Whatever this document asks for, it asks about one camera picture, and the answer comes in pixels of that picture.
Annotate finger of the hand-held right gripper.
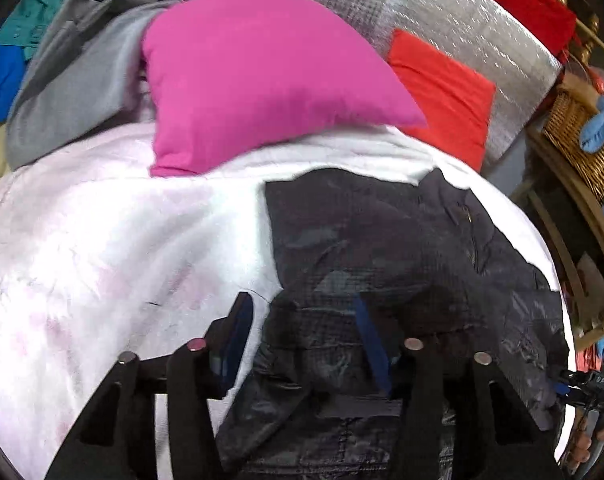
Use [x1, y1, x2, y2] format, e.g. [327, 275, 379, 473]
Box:
[551, 370, 588, 407]

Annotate teal garment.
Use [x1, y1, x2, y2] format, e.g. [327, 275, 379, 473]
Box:
[0, 0, 78, 50]

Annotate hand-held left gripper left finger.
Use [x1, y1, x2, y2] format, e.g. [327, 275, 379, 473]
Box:
[44, 291, 255, 480]

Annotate grey garment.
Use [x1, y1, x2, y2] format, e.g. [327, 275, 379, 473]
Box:
[4, 0, 183, 171]

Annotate person's right hand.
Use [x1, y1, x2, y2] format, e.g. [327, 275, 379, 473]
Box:
[567, 422, 604, 467]

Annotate wooden shelf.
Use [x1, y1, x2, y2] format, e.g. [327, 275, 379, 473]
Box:
[512, 122, 604, 351]

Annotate black quilted jacket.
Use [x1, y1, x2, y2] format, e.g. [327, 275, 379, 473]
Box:
[216, 167, 570, 480]

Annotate light blue cloth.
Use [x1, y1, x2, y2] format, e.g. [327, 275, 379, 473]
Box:
[579, 96, 604, 155]

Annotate red-orange pillow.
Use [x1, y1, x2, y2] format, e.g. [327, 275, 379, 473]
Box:
[386, 29, 498, 173]

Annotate silver foil insulation mat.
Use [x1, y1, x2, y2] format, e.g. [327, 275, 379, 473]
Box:
[288, 0, 565, 173]

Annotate pink pillow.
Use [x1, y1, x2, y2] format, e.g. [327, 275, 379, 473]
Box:
[142, 0, 429, 178]

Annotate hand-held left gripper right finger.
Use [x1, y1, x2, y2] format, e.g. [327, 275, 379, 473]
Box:
[353, 294, 565, 480]

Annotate wicker basket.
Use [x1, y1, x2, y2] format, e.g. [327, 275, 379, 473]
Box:
[541, 91, 604, 201]

